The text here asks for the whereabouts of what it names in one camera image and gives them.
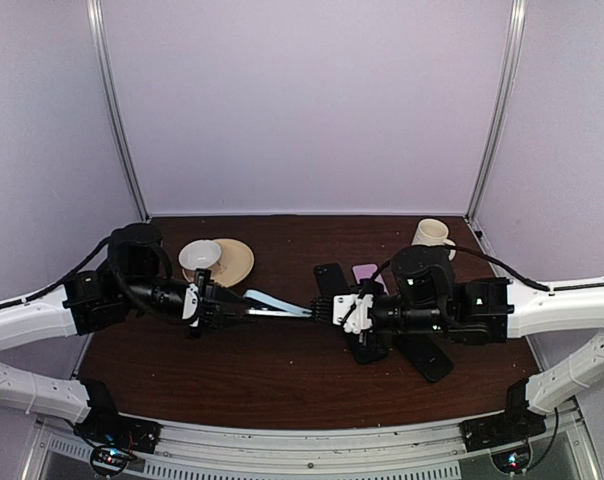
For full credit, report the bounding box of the aluminium post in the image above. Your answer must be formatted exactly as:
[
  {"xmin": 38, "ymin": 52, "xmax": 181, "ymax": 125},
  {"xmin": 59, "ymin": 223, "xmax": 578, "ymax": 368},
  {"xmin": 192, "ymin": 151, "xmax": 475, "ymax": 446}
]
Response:
[
  {"xmin": 86, "ymin": 0, "xmax": 151, "ymax": 222},
  {"xmin": 465, "ymin": 0, "xmax": 527, "ymax": 225}
]

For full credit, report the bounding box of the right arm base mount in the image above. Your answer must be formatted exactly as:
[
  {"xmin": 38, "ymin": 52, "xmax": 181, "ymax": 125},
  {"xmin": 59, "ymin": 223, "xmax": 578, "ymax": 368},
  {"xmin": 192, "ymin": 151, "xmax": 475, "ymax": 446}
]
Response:
[{"xmin": 460, "ymin": 379, "xmax": 559, "ymax": 476}]

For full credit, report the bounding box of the cream ribbed mug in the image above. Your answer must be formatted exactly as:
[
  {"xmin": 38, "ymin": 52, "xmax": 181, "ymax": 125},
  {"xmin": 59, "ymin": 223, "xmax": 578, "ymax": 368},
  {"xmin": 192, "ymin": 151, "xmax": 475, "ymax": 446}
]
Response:
[{"xmin": 411, "ymin": 218, "xmax": 456, "ymax": 260}]

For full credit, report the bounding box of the left aluminium post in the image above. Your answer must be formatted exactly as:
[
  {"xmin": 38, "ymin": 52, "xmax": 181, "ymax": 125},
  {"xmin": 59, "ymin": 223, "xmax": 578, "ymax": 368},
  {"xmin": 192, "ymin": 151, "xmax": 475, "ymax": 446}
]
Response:
[{"xmin": 86, "ymin": 0, "xmax": 151, "ymax": 222}]

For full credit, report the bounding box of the aluminium front rail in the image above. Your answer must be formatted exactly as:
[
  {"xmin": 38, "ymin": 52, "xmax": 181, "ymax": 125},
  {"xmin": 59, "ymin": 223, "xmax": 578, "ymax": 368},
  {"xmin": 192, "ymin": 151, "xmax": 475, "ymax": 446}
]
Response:
[{"xmin": 31, "ymin": 407, "xmax": 598, "ymax": 480}]

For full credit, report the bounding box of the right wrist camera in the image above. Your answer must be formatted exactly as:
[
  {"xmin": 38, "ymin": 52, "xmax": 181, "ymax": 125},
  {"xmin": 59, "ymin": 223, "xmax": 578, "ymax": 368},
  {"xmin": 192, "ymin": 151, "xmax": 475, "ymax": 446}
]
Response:
[{"xmin": 332, "ymin": 294, "xmax": 373, "ymax": 334}]

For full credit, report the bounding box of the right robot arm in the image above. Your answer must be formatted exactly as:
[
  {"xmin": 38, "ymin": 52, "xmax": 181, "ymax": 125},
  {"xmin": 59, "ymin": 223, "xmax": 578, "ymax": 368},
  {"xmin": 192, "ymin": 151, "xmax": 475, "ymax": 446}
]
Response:
[{"xmin": 311, "ymin": 245, "xmax": 604, "ymax": 444}]

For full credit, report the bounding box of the black phone case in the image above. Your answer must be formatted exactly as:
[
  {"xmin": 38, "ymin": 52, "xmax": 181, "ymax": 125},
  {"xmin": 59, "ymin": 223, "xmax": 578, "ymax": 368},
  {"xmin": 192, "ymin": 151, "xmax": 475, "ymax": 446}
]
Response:
[{"xmin": 394, "ymin": 335, "xmax": 454, "ymax": 383}]

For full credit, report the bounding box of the pink phone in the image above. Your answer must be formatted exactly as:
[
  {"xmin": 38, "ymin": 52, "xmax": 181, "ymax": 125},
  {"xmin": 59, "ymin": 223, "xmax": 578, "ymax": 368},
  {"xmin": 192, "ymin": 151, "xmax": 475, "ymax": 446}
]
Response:
[{"xmin": 351, "ymin": 263, "xmax": 388, "ymax": 293}]

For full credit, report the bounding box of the right aluminium post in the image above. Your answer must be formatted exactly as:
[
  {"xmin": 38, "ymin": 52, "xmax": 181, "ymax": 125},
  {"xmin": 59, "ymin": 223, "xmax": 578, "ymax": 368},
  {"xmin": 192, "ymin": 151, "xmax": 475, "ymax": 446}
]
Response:
[{"xmin": 465, "ymin": 0, "xmax": 527, "ymax": 225}]

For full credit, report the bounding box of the light blue cased phone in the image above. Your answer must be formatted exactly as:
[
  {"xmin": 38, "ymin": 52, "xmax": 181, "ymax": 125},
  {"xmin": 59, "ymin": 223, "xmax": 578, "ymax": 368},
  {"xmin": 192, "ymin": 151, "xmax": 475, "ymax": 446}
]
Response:
[{"xmin": 243, "ymin": 289, "xmax": 312, "ymax": 318}]

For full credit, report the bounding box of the beige saucer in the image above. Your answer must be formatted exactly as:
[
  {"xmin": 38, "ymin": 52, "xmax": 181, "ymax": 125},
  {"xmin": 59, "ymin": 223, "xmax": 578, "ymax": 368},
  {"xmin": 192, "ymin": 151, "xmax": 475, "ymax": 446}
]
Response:
[{"xmin": 179, "ymin": 238, "xmax": 255, "ymax": 288}]

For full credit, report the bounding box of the black cased phone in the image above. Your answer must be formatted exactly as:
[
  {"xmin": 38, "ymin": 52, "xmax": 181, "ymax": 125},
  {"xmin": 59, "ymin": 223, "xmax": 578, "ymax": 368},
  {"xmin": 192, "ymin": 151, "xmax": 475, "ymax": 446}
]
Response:
[{"xmin": 313, "ymin": 263, "xmax": 355, "ymax": 301}]

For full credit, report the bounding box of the white teacup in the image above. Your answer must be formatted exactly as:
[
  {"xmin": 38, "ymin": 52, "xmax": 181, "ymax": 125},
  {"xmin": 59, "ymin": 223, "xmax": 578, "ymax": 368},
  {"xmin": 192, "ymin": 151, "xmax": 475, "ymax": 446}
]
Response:
[{"xmin": 178, "ymin": 239, "xmax": 222, "ymax": 270}]

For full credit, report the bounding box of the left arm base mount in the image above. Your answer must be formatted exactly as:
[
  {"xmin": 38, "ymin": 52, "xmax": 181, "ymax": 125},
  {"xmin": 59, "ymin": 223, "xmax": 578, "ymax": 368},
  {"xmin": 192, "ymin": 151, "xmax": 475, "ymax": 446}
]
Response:
[{"xmin": 71, "ymin": 380, "xmax": 161, "ymax": 478}]

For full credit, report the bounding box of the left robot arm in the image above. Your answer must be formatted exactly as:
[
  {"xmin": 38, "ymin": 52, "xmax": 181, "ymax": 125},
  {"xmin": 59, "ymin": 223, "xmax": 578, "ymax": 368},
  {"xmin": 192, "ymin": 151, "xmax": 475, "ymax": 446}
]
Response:
[{"xmin": 0, "ymin": 223, "xmax": 245, "ymax": 444}]

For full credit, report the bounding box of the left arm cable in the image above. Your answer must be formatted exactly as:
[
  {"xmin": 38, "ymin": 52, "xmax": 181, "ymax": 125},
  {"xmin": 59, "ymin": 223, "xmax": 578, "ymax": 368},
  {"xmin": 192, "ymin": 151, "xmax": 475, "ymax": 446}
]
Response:
[{"xmin": 0, "ymin": 239, "xmax": 113, "ymax": 316}]

